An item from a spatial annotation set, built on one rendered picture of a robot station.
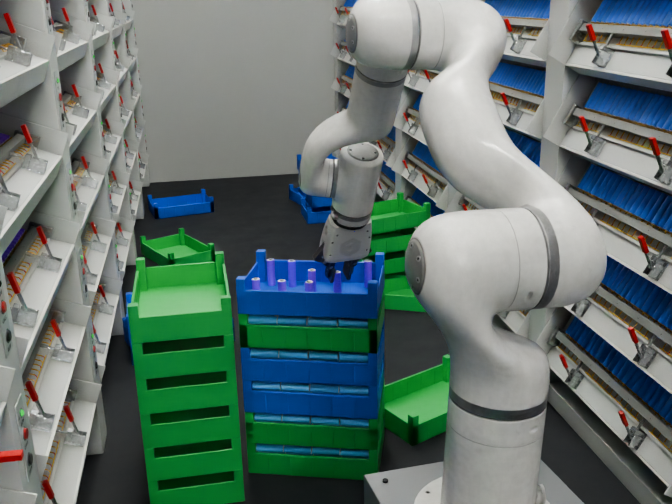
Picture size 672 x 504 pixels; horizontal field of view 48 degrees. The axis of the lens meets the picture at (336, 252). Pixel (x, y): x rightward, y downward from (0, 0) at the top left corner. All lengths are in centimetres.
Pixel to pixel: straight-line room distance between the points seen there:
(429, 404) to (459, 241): 129
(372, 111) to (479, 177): 43
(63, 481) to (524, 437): 99
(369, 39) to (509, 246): 38
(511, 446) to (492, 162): 34
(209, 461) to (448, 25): 104
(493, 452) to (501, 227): 27
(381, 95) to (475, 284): 57
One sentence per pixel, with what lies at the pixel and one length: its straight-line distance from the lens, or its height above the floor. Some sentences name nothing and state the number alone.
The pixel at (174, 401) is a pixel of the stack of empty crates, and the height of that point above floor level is 26.
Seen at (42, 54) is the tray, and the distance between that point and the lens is 171.
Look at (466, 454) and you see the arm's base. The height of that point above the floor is 52.
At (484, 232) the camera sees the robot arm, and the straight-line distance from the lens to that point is 85.
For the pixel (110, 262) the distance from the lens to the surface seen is 253.
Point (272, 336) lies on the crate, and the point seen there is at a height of 35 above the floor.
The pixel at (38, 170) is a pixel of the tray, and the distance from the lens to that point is 155.
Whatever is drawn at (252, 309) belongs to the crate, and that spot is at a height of 41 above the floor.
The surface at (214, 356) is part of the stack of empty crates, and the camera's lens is 158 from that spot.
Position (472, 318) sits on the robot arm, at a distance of 85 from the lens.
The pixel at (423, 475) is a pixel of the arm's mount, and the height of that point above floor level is 39.
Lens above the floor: 105
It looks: 19 degrees down
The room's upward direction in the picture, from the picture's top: 1 degrees counter-clockwise
